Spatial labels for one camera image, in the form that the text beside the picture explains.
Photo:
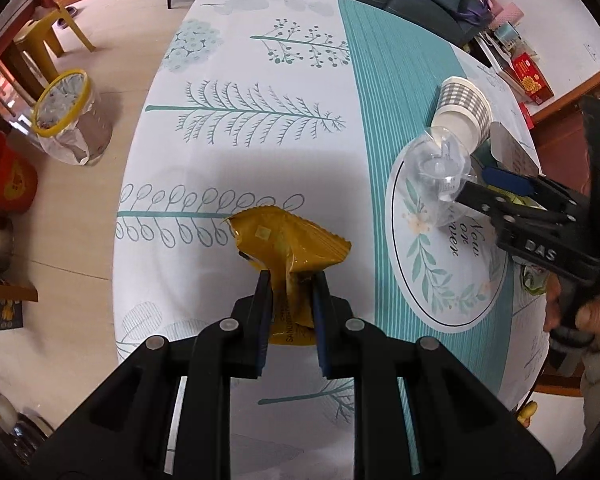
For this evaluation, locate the yellow snack packet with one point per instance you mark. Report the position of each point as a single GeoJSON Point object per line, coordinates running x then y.
{"type": "Point", "coordinates": [290, 245]}

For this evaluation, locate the white floral plate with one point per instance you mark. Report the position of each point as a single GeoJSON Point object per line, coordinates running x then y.
{"type": "Point", "coordinates": [430, 270]}

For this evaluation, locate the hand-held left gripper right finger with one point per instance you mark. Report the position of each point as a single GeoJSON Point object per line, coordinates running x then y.
{"type": "Point", "coordinates": [322, 330]}

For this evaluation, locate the yellow plastic stool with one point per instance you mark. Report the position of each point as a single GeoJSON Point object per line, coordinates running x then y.
{"type": "Point", "coordinates": [42, 35]}

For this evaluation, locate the checkered paper cup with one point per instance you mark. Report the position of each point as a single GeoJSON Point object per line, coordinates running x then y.
{"type": "Point", "coordinates": [465, 105]}

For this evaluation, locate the large red gift box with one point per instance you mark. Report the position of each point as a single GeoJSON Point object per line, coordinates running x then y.
{"type": "Point", "coordinates": [532, 80]}

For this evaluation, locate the yellow rim waste bin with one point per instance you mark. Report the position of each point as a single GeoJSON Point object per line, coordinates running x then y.
{"type": "Point", "coordinates": [92, 130]}

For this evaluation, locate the green snack packet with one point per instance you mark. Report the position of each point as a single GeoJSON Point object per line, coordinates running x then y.
{"type": "Point", "coordinates": [532, 280]}

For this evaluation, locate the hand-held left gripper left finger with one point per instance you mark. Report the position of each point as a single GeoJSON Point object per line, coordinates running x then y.
{"type": "Point", "coordinates": [261, 330]}

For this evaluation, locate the silver cardboard box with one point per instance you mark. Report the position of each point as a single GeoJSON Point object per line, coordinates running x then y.
{"type": "Point", "coordinates": [512, 147]}

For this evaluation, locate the clear plastic cup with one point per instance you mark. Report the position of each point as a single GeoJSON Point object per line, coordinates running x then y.
{"type": "Point", "coordinates": [437, 170]}

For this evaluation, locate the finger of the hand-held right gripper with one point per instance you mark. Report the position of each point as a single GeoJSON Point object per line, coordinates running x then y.
{"type": "Point", "coordinates": [505, 179]}
{"type": "Point", "coordinates": [480, 200]}

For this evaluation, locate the red gift bag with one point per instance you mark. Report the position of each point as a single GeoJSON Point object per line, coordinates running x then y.
{"type": "Point", "coordinates": [5, 175]}

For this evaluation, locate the tree print tablecloth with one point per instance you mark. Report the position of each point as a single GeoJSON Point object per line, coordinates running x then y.
{"type": "Point", "coordinates": [220, 160]}

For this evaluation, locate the white low cabinet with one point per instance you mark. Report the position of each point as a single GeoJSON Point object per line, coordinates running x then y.
{"type": "Point", "coordinates": [495, 57]}

